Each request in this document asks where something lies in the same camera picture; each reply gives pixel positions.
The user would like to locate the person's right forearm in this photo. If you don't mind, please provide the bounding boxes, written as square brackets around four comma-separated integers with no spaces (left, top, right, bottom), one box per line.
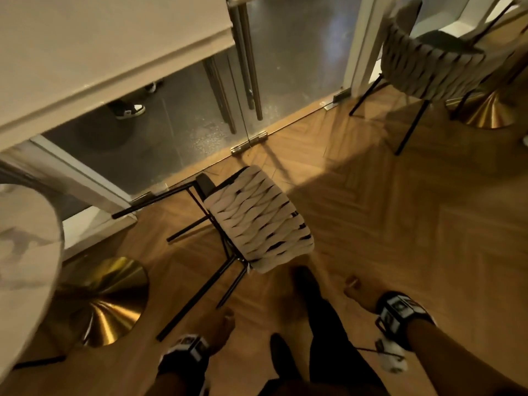
[405,318,528,396]

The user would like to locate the white door frame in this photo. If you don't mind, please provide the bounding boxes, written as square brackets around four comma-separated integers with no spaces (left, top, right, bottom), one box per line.
[342,0,397,98]
[30,135,138,261]

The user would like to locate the person's leg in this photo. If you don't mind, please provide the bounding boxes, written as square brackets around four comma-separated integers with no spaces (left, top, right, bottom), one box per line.
[258,333,304,396]
[291,265,389,396]

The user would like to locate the metal door floor hinge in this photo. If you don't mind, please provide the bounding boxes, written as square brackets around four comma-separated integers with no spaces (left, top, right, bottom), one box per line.
[323,89,351,111]
[230,131,269,156]

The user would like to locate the person's left hand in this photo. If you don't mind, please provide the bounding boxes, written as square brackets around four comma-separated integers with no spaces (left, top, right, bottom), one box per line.
[198,307,236,355]

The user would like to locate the long metal door handle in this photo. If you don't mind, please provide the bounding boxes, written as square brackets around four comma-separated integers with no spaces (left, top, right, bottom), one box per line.
[204,56,237,135]
[228,3,264,122]

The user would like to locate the person's right hand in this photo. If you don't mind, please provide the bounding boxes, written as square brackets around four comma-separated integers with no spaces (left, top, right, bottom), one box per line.
[343,275,387,314]

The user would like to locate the white cable plug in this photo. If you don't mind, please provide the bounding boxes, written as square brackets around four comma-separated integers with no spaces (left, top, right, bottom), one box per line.
[356,337,408,374]

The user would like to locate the gold table base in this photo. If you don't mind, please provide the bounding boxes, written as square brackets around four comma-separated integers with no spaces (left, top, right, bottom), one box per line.
[447,87,517,130]

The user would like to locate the marble table with gold base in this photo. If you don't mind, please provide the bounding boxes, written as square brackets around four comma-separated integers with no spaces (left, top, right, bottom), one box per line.
[0,183,149,382]

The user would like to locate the person's right leg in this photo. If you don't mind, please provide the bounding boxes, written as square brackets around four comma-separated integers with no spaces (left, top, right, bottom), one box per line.
[291,265,389,396]

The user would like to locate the person's left forearm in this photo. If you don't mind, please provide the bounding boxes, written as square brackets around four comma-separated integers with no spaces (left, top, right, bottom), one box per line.
[144,372,195,396]

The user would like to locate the person's left leg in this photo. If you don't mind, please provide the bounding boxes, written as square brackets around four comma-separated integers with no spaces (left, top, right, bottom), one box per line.
[258,333,304,396]

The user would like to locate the woven beige chair black legs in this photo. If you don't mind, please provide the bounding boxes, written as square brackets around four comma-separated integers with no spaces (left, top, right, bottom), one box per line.
[349,0,528,156]
[112,164,315,343]

